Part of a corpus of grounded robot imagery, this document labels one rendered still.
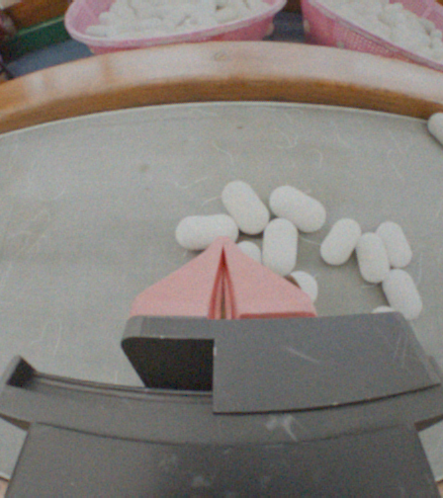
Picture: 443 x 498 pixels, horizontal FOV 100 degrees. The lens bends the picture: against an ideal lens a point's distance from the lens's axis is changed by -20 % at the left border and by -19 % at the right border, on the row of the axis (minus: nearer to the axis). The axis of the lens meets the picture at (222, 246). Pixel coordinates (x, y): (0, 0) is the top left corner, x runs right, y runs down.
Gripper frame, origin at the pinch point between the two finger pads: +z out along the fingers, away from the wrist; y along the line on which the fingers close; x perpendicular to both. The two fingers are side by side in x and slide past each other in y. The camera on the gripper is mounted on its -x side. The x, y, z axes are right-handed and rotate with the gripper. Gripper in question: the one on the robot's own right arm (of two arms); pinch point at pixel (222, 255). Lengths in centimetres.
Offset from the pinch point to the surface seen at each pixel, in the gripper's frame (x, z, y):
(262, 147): -3.9, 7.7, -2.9
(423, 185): -2.5, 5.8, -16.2
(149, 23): -16.2, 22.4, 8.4
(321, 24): -16.2, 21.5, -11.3
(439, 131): -6.6, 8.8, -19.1
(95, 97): -8.0, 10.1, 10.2
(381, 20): -20.0, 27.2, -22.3
